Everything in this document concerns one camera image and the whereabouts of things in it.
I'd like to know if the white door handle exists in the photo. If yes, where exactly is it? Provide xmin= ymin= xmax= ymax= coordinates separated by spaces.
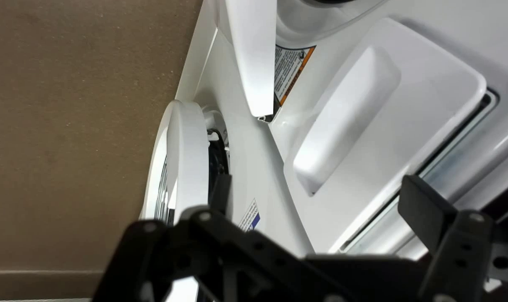
xmin=217 ymin=0 xmax=278 ymax=118

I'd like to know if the white washing machine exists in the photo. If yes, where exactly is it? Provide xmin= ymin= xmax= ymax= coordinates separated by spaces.
xmin=140 ymin=0 xmax=508 ymax=302

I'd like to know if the blue and white sticker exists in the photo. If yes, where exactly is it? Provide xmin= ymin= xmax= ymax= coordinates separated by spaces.
xmin=238 ymin=199 xmax=261 ymax=232

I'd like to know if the round white knob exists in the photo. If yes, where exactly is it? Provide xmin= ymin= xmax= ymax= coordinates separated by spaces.
xmin=275 ymin=0 xmax=390 ymax=47

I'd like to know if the orange and white warning label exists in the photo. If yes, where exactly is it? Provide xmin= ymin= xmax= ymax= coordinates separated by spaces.
xmin=274 ymin=45 xmax=317 ymax=107

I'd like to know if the white drawer handle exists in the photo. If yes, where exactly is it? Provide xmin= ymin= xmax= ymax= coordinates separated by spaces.
xmin=293 ymin=45 xmax=402 ymax=196

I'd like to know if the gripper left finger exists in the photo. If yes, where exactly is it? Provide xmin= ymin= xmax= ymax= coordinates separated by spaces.
xmin=92 ymin=174 xmax=334 ymax=302

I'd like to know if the white detergent drawer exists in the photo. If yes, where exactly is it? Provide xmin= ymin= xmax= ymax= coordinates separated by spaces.
xmin=283 ymin=17 xmax=488 ymax=253

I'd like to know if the round white washing machine door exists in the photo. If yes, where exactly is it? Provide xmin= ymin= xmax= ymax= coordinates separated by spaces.
xmin=140 ymin=100 xmax=231 ymax=302

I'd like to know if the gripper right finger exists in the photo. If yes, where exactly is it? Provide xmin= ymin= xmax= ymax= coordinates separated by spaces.
xmin=398 ymin=174 xmax=496 ymax=302

